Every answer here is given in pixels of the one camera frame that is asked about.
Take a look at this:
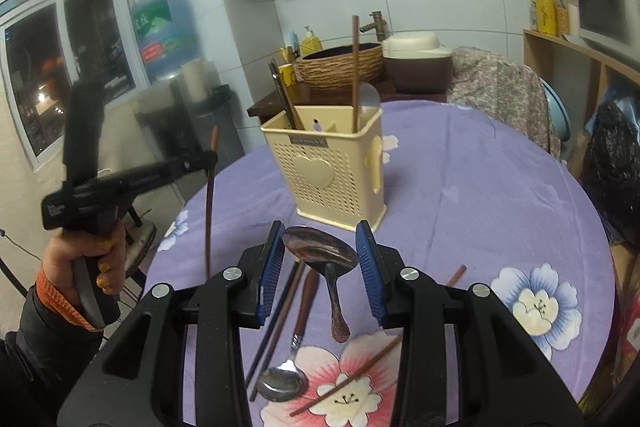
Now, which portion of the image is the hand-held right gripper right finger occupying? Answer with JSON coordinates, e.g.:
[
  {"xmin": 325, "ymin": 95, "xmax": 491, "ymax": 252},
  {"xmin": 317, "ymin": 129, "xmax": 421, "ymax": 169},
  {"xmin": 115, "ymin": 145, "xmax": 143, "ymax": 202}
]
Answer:
[{"xmin": 355, "ymin": 220, "xmax": 586, "ymax": 427}]

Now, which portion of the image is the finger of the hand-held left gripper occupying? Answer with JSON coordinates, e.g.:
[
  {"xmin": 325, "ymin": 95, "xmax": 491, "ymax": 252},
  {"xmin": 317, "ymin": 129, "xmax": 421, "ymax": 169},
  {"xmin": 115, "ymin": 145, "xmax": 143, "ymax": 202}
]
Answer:
[{"xmin": 107, "ymin": 151, "xmax": 219, "ymax": 195}]

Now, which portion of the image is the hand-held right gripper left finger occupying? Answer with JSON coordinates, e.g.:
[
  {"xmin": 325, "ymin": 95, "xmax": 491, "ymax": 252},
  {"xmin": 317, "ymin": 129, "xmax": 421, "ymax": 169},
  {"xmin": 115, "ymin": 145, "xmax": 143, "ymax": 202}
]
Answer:
[{"xmin": 60, "ymin": 220, "xmax": 287, "ymax": 427}]

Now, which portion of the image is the all-metal spoon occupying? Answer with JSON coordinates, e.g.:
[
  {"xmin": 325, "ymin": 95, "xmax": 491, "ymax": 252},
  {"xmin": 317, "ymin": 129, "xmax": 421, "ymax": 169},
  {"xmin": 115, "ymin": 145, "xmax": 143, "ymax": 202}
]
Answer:
[{"xmin": 281, "ymin": 226, "xmax": 358, "ymax": 342}]

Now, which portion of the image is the cream plastic utensil holder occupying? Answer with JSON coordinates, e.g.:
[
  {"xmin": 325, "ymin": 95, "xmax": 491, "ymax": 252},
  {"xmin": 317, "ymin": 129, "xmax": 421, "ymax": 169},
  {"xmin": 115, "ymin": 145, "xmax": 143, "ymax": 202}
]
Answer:
[{"xmin": 260, "ymin": 104, "xmax": 388, "ymax": 233}]

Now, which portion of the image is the wooden-handled metal spoon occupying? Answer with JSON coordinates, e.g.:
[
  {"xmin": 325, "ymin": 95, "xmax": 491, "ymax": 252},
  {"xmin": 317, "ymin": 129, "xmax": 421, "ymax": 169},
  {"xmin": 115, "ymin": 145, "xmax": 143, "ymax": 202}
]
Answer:
[{"xmin": 256, "ymin": 268, "xmax": 321, "ymax": 403}]

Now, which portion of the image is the grey long-handled spoon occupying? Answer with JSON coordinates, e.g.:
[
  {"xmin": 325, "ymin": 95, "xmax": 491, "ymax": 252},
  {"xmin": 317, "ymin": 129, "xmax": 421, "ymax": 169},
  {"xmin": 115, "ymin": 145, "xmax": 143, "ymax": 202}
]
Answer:
[{"xmin": 357, "ymin": 82, "xmax": 382, "ymax": 120}]

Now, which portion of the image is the person's left forearm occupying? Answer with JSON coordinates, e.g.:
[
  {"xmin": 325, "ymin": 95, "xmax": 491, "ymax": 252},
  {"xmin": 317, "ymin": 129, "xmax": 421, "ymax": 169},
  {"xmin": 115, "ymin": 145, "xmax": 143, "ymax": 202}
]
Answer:
[{"xmin": 0, "ymin": 267, "xmax": 103, "ymax": 408}]

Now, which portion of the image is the person's left hand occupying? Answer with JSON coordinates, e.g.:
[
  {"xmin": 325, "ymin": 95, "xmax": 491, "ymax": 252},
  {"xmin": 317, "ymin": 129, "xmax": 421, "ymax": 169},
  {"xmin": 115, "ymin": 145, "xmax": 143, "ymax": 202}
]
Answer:
[{"xmin": 40, "ymin": 223, "xmax": 128, "ymax": 308}]

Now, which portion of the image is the water dispenser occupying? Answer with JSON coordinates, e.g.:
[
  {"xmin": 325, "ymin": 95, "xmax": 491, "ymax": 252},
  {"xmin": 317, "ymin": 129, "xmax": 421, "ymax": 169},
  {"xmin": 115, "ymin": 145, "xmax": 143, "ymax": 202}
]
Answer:
[{"xmin": 127, "ymin": 77, "xmax": 246, "ymax": 208}]

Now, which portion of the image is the dark wooden cabinet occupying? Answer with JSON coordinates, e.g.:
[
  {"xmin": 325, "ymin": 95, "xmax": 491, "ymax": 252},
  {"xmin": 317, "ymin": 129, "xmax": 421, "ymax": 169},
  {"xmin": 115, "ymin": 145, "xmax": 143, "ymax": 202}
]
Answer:
[{"xmin": 247, "ymin": 77, "xmax": 447, "ymax": 118}]

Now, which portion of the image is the purple floral tablecloth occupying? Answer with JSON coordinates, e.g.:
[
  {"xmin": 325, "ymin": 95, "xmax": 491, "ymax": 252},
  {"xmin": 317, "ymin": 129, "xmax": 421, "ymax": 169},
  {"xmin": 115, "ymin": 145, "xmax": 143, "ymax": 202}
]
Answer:
[{"xmin": 140, "ymin": 99, "xmax": 616, "ymax": 427}]

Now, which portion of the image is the sliding window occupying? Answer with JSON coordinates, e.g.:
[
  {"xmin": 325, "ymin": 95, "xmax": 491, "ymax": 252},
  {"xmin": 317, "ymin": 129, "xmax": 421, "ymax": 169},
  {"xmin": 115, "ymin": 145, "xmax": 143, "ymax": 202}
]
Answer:
[{"xmin": 0, "ymin": 0, "xmax": 138, "ymax": 170}]

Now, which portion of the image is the blue water bottle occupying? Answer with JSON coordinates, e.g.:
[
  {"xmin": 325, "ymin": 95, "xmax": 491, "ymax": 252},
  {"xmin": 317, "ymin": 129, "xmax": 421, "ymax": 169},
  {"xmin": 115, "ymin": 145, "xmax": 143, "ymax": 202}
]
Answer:
[{"xmin": 130, "ymin": 0, "xmax": 203, "ymax": 82}]

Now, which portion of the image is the yellow soap dispenser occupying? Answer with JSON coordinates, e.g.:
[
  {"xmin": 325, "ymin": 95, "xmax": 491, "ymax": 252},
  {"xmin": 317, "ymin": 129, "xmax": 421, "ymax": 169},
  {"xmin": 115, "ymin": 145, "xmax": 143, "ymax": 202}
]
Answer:
[{"xmin": 299, "ymin": 26, "xmax": 325, "ymax": 58}]

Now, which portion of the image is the wicker basin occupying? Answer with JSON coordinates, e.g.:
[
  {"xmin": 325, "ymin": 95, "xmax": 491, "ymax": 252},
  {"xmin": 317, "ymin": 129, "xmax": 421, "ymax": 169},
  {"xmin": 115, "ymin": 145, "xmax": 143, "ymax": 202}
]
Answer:
[{"xmin": 294, "ymin": 42, "xmax": 385, "ymax": 94}]

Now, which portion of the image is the white and brown rice cooker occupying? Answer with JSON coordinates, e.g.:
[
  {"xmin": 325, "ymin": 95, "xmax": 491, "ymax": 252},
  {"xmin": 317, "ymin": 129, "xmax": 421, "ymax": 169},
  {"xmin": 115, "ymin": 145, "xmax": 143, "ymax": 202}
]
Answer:
[{"xmin": 382, "ymin": 33, "xmax": 455, "ymax": 95}]

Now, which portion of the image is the floral cloth covered chair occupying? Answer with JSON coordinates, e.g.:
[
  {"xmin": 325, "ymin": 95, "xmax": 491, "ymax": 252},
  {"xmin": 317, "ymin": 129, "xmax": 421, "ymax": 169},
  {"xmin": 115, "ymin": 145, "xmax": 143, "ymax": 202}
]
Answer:
[{"xmin": 446, "ymin": 47, "xmax": 561, "ymax": 160}]

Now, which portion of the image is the blue basin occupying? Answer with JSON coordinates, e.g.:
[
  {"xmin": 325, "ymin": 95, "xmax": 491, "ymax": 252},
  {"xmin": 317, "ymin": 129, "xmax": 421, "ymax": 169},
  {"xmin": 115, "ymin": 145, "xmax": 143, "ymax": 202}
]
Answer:
[{"xmin": 540, "ymin": 77, "xmax": 571, "ymax": 142}]

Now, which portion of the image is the bronze faucet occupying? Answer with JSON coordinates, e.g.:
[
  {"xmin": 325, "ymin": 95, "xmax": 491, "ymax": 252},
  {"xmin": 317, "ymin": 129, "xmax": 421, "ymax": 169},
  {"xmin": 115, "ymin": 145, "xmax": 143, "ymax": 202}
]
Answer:
[{"xmin": 361, "ymin": 11, "xmax": 390, "ymax": 42}]

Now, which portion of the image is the black plastic bag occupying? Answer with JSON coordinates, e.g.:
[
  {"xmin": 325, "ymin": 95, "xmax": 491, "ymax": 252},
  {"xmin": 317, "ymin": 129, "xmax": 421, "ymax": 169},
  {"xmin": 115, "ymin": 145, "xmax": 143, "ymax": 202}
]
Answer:
[{"xmin": 582, "ymin": 99, "xmax": 640, "ymax": 238}]

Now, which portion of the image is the wooden shelf unit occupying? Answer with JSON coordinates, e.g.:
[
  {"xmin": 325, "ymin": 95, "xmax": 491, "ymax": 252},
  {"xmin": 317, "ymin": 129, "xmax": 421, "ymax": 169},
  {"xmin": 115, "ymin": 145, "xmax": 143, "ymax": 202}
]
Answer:
[{"xmin": 522, "ymin": 27, "xmax": 640, "ymax": 188}]

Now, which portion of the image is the small storage jar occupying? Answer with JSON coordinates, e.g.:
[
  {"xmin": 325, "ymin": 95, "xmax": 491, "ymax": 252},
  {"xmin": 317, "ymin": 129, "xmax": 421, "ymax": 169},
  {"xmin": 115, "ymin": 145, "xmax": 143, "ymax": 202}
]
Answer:
[{"xmin": 552, "ymin": 0, "xmax": 576, "ymax": 36}]

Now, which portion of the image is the white microwave oven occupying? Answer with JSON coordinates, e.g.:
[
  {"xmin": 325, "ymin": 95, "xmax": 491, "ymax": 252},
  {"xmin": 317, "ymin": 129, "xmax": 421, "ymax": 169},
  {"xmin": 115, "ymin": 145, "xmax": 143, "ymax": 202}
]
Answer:
[{"xmin": 572, "ymin": 0, "xmax": 640, "ymax": 52}]

